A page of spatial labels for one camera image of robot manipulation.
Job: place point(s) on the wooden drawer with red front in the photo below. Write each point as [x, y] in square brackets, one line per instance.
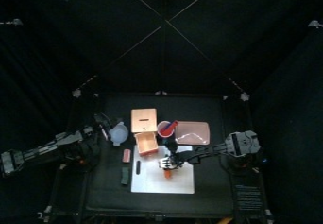
[146, 144]

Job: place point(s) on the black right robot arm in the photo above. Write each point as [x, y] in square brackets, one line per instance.
[244, 143]

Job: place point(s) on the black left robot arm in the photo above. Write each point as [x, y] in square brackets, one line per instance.
[42, 150]

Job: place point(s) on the white paper sheet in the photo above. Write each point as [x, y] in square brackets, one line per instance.
[152, 183]

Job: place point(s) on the red plastic cup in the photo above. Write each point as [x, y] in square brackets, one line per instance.
[162, 134]

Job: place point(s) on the red and white block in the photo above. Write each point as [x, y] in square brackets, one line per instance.
[128, 156]

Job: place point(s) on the blue plastic utensil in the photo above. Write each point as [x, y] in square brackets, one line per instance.
[166, 130]

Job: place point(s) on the dark green block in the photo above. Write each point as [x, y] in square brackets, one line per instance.
[126, 175]

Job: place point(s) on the red plastic utensil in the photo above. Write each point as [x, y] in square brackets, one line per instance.
[173, 125]

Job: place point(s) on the yellow strip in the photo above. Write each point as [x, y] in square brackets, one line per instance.
[226, 220]

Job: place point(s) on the white frame clip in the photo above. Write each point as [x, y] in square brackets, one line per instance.
[41, 215]
[47, 209]
[225, 97]
[269, 215]
[97, 94]

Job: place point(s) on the grey metal frame bracket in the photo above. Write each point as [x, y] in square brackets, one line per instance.
[245, 96]
[77, 92]

